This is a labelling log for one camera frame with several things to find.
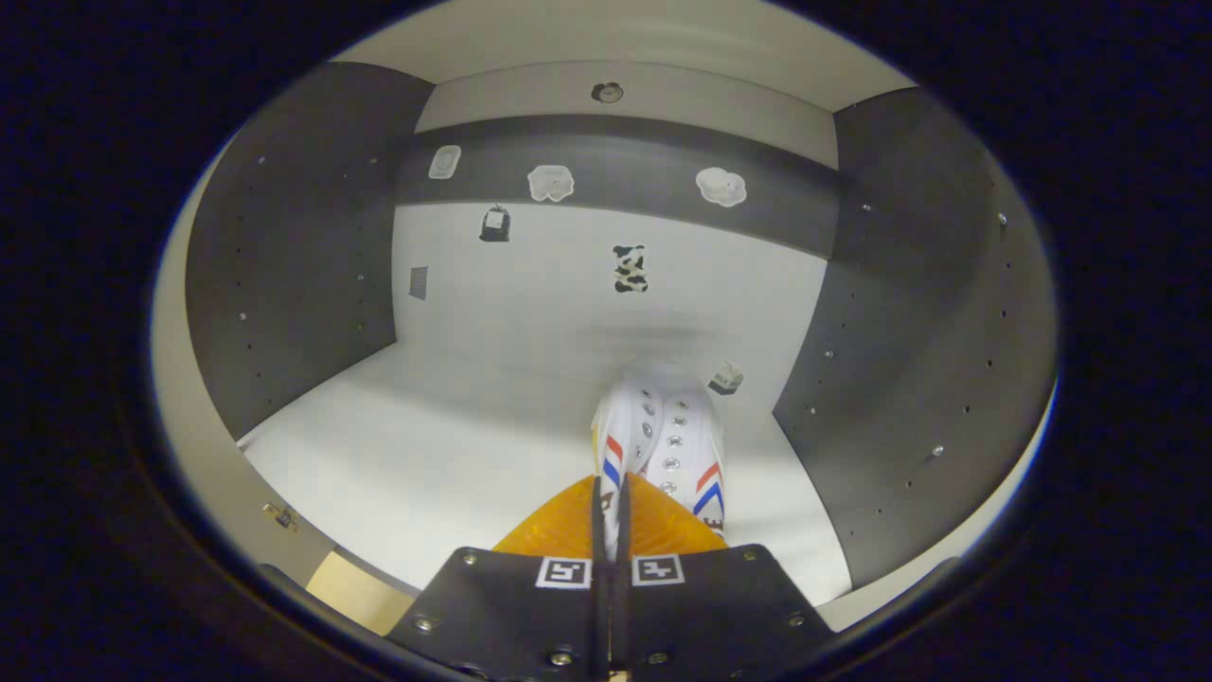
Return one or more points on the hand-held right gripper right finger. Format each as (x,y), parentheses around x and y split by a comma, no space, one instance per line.
(720,606)

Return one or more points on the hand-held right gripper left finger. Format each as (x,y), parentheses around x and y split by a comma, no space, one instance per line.
(511,606)

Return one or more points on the white shoe with striped print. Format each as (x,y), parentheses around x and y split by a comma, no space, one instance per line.
(682,445)

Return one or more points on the metal door hinge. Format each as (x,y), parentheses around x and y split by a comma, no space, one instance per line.
(282,516)

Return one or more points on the white shoe cabinet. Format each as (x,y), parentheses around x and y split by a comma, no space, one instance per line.
(521,313)

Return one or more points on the wide white cabinet shelf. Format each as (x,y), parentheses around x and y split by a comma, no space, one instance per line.
(615,38)

